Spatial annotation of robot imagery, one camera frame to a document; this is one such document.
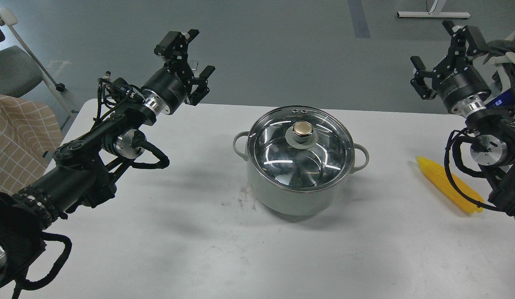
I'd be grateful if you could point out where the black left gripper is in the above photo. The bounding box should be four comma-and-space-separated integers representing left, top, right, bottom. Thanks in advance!
141, 29, 216, 115

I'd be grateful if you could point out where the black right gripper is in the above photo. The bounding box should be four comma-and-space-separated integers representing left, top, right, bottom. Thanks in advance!
410, 20, 491, 113

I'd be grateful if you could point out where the yellow toy corn cob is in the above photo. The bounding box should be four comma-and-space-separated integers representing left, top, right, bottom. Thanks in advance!
416, 156, 484, 214

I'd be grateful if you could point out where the glass pot lid gold knob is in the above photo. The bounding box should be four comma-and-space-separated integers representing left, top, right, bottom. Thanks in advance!
246, 105, 355, 192

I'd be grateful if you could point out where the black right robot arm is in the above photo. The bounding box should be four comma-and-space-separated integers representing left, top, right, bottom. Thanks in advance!
410, 20, 515, 218

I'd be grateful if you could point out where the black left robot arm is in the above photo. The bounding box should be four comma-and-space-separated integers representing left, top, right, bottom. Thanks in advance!
0, 29, 215, 299

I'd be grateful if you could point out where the grey steel cooking pot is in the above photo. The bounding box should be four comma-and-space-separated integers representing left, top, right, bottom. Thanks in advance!
232, 105, 370, 216

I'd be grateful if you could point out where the white desk foot bar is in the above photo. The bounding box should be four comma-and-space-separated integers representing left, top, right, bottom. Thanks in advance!
397, 0, 471, 19

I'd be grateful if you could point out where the white chair with grey jacket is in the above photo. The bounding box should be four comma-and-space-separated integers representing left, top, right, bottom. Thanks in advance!
483, 31, 515, 108

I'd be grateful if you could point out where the grey office chair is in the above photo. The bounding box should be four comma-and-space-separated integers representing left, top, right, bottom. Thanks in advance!
0, 7, 74, 118

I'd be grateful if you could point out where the beige checkered cloth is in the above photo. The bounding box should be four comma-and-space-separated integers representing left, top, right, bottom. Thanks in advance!
0, 94, 63, 194

